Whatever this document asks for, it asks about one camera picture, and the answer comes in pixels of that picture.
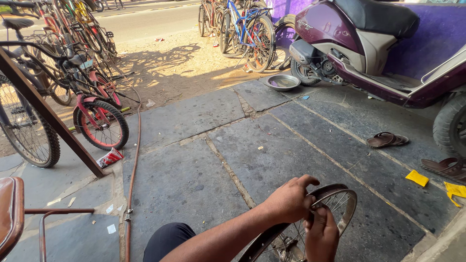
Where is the red and black child's bicycle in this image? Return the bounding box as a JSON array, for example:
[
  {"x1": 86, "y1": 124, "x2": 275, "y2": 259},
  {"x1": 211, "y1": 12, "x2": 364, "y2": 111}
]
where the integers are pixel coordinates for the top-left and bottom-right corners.
[{"x1": 60, "y1": 47, "x2": 130, "y2": 151}]

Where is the red and white crumpled packet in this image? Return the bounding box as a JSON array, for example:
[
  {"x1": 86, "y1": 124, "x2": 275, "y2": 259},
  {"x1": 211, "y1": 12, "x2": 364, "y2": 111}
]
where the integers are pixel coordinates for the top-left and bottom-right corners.
[{"x1": 96, "y1": 147, "x2": 124, "y2": 169}]

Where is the person's left hand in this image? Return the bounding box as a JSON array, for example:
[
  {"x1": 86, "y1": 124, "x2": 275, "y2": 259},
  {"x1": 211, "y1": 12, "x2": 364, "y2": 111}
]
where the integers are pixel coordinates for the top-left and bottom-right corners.
[{"x1": 263, "y1": 175, "x2": 321, "y2": 224}]

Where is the blue bicycle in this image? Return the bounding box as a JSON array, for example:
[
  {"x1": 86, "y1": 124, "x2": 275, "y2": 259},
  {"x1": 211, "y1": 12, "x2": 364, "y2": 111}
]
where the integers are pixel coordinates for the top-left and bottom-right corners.
[{"x1": 218, "y1": 0, "x2": 276, "y2": 74}]

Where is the purple and grey scooter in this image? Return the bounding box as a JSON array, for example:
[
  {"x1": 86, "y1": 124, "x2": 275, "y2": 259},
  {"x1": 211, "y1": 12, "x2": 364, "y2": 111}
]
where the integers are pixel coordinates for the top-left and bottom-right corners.
[{"x1": 289, "y1": 0, "x2": 466, "y2": 158}]

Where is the person's right hand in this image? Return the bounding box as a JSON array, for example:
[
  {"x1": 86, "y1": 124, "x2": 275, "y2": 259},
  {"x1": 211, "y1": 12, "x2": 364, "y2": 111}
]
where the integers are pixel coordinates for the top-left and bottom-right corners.
[{"x1": 303, "y1": 205, "x2": 340, "y2": 262}]

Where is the slanted brown metal post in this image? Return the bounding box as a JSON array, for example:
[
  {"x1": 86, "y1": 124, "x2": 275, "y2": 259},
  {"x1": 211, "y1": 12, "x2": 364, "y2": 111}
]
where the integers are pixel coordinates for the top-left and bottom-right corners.
[{"x1": 0, "y1": 47, "x2": 106, "y2": 179}]

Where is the round metal bowl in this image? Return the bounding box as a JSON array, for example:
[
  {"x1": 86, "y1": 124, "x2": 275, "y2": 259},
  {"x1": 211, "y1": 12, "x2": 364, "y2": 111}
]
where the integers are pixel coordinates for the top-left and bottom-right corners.
[{"x1": 265, "y1": 74, "x2": 301, "y2": 91}]

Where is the black bicycle tyre with mudguard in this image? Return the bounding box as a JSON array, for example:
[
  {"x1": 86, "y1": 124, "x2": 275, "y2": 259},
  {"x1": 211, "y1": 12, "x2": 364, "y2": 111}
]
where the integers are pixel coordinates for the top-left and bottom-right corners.
[{"x1": 269, "y1": 14, "x2": 298, "y2": 70}]

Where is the reddish brown rubber hose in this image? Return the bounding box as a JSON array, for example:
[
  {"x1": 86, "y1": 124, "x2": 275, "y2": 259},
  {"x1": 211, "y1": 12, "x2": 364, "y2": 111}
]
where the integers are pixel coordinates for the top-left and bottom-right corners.
[{"x1": 109, "y1": 65, "x2": 142, "y2": 262}]

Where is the bicycle wheel rim with spokes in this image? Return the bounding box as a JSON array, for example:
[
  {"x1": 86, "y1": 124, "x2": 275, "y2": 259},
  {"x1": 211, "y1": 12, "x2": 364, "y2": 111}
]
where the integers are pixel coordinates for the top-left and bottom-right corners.
[{"x1": 238, "y1": 183, "x2": 358, "y2": 262}]

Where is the person's dark trouser leg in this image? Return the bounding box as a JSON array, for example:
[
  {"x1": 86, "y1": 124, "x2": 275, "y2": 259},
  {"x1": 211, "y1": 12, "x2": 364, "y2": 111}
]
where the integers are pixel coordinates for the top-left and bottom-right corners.
[{"x1": 143, "y1": 223, "x2": 197, "y2": 262}]

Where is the row of parked bicycles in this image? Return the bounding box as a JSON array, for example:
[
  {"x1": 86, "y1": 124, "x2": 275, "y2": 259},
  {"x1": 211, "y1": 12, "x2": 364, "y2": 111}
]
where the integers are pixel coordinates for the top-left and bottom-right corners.
[{"x1": 31, "y1": 0, "x2": 119, "y2": 79}]

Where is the dark bicycle with thin wheels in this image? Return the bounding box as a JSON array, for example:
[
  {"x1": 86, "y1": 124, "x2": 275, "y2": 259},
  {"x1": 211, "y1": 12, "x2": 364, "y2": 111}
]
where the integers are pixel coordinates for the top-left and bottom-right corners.
[{"x1": 198, "y1": 0, "x2": 223, "y2": 38}]

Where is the brown chair with metal frame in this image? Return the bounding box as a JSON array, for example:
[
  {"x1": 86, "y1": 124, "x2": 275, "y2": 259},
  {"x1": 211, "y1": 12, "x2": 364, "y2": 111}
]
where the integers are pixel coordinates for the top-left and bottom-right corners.
[{"x1": 0, "y1": 176, "x2": 95, "y2": 262}]

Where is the large black bicycle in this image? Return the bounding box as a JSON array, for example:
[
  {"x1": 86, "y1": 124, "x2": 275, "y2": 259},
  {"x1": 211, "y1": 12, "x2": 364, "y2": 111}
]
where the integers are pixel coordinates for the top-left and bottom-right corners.
[{"x1": 0, "y1": 17, "x2": 73, "y2": 169}]

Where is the brown sandal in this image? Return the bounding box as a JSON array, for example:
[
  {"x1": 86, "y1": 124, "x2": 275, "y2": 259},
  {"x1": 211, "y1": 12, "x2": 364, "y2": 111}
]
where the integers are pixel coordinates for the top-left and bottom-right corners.
[
  {"x1": 420, "y1": 157, "x2": 466, "y2": 185},
  {"x1": 366, "y1": 132, "x2": 409, "y2": 149}
]

